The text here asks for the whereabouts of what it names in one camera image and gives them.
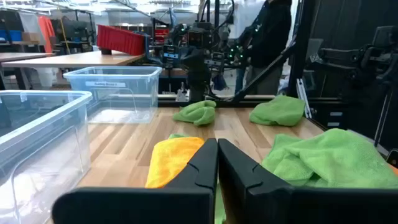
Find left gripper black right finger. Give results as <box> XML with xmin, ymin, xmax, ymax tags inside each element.
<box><xmin>218</xmin><ymin>138</ymin><xmax>398</xmax><ymax>224</ymax></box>

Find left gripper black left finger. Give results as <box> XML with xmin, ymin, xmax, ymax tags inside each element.
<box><xmin>51</xmin><ymin>138</ymin><xmax>219</xmax><ymax>224</ymax></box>

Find person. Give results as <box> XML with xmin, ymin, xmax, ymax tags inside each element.
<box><xmin>235</xmin><ymin>0</ymin><xmax>293</xmax><ymax>96</ymax></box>

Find red plastic bin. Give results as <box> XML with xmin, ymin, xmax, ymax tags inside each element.
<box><xmin>96</xmin><ymin>24</ymin><xmax>147</xmax><ymax>57</ymax></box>

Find clear plastic bin with label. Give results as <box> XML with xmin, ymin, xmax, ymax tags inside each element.
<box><xmin>63</xmin><ymin>65</ymin><xmax>163</xmax><ymax>125</ymax></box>

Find wooden workshop table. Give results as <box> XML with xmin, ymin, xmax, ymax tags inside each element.
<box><xmin>0</xmin><ymin>52</ymin><xmax>56</xmax><ymax>91</ymax></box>
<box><xmin>1</xmin><ymin>50</ymin><xmax>146</xmax><ymax>91</ymax></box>

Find white bucket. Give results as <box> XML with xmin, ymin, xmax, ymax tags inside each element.
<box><xmin>36</xmin><ymin>67</ymin><xmax>55</xmax><ymax>88</ymax></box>

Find orange hanging garment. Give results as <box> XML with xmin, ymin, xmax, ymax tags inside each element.
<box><xmin>37</xmin><ymin>15</ymin><xmax>56</xmax><ymax>54</ymax></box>

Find cardboard box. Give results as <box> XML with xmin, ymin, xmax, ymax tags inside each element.
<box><xmin>21</xmin><ymin>32</ymin><xmax>41</xmax><ymax>43</ymax></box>

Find blue storage box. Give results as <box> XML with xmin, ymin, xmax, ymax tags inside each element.
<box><xmin>0</xmin><ymin>29</ymin><xmax>22</xmax><ymax>42</ymax></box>

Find silver metal bracket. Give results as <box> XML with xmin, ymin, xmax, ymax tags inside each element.
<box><xmin>175</xmin><ymin>81</ymin><xmax>191</xmax><ymax>103</ymax></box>

